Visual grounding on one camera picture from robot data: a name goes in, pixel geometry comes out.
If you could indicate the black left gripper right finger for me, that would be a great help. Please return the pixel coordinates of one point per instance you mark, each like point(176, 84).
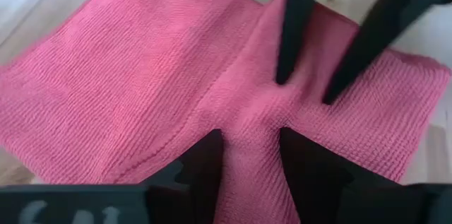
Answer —
point(353, 203)

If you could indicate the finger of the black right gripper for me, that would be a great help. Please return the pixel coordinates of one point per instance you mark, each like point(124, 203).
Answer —
point(295, 26)
point(367, 40)

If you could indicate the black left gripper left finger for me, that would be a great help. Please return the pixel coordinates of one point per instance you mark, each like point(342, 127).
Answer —
point(106, 204)

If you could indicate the pink towel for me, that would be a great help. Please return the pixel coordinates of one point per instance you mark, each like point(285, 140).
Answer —
point(141, 75)

